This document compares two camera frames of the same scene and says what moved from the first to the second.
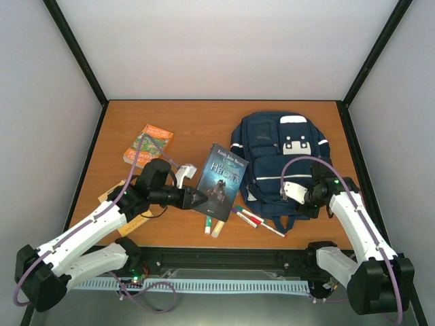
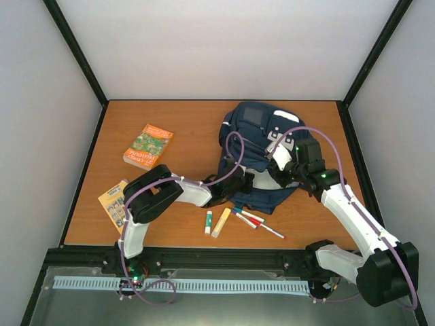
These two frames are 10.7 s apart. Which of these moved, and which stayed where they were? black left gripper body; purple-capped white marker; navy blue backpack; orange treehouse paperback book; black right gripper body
Moved: navy blue backpack; black right gripper body; black left gripper body
Stayed: purple-capped white marker; orange treehouse paperback book
